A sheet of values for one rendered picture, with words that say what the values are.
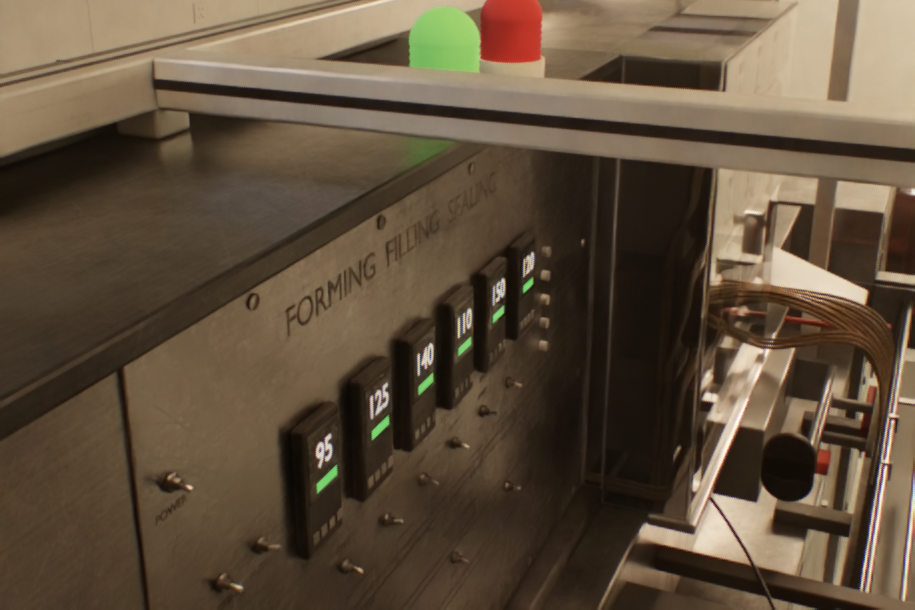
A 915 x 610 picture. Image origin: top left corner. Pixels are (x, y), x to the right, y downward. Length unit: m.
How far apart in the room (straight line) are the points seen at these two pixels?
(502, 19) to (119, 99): 0.37
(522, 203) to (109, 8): 3.83
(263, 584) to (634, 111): 0.37
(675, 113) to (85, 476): 0.39
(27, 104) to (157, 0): 4.25
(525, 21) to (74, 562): 0.65
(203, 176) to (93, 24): 3.96
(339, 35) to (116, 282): 0.56
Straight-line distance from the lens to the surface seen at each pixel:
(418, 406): 0.87
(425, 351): 0.87
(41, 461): 0.55
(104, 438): 0.58
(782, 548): 2.01
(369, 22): 1.15
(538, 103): 0.72
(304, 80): 0.80
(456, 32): 0.91
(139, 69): 0.86
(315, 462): 0.74
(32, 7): 4.48
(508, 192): 1.02
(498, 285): 0.99
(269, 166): 0.79
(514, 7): 1.04
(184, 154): 0.83
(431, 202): 0.86
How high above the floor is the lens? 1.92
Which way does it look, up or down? 20 degrees down
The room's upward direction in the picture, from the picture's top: straight up
